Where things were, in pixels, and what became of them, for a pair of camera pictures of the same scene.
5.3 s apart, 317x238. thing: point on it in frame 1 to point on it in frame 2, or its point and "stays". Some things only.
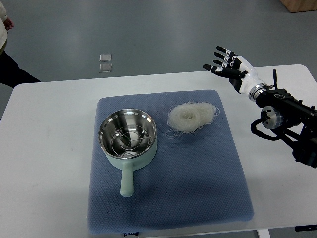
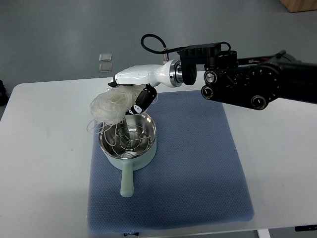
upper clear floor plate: (105, 57) stays
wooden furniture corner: (298, 6) stays
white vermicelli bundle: (187, 118) to (110, 105)
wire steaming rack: (131, 140) stays
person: (11, 75) to (4, 97)
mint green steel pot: (128, 137) stays
